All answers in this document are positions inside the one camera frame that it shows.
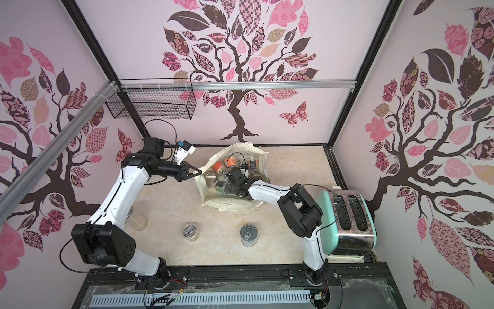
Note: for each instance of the clear plastic cup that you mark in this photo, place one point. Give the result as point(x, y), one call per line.
point(136, 220)

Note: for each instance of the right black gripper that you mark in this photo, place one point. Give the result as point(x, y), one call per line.
point(235, 177)

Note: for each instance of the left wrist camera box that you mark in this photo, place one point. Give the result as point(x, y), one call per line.
point(184, 148)

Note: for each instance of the aluminium rail left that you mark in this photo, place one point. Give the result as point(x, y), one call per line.
point(15, 193)

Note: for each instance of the aluminium rail back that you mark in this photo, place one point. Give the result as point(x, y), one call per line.
point(257, 85)

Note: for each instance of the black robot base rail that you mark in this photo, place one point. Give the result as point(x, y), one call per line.
point(346, 285)

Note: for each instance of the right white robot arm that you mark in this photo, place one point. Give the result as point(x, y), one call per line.
point(301, 212)

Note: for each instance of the white slotted cable duct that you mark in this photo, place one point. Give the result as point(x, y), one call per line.
point(200, 299)

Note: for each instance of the cream canvas tote bag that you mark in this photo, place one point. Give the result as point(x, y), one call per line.
point(224, 179)

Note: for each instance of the clear lid seed jar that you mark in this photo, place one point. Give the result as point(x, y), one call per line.
point(211, 178)

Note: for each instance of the mint green chrome toaster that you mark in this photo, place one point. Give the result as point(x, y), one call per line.
point(347, 233)

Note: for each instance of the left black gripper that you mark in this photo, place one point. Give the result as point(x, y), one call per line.
point(183, 170)

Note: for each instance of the black wire wall basket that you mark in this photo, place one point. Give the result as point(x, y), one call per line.
point(164, 98)

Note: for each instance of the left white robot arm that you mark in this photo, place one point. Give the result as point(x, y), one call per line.
point(102, 240)

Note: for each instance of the red label seed jar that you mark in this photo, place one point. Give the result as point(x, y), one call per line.
point(232, 162)

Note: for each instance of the aluminium rail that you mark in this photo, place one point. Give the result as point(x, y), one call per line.
point(257, 85)
point(15, 193)

